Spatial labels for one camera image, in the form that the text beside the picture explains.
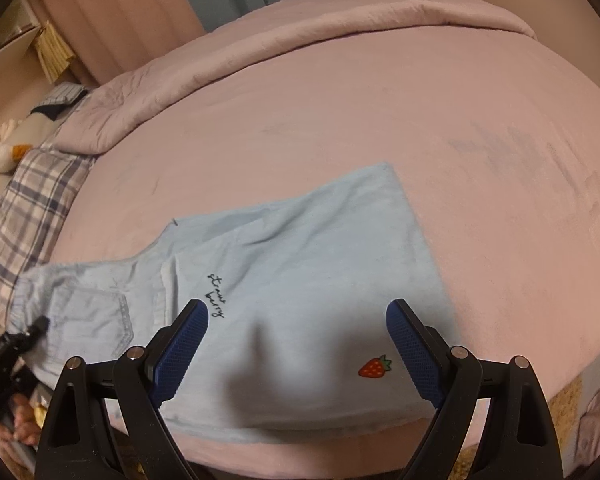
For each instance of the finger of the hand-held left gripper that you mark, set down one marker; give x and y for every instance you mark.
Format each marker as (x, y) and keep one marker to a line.
(30, 335)

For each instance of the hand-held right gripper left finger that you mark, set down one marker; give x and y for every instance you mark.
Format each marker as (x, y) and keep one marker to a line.
(180, 355)

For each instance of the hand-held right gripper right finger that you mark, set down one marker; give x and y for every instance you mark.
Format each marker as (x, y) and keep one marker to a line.
(412, 355)

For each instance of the light blue strawberry pants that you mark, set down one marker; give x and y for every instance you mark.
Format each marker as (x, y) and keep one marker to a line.
(305, 270)

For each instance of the person's left hand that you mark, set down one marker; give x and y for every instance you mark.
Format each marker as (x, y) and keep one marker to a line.
(27, 422)

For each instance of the plaid pillow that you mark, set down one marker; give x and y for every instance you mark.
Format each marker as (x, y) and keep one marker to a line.
(35, 200)

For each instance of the patterned rug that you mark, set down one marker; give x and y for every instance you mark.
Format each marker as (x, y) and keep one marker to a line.
(565, 405)

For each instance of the white plush toy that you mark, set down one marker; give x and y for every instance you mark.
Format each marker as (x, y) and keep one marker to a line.
(0, 160)

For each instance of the folded blue plaid cloth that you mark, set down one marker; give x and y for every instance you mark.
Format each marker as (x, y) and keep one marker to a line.
(62, 95)

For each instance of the yellow hanging cloth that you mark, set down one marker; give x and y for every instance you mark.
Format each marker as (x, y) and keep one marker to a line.
(55, 52)

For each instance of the white cabinet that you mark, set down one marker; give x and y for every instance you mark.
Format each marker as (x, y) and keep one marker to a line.
(10, 40)

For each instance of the pink quilt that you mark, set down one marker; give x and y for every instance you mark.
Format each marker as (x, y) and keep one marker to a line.
(230, 60)

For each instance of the pink curtain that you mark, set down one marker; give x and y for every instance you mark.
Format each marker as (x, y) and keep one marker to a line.
(120, 20)

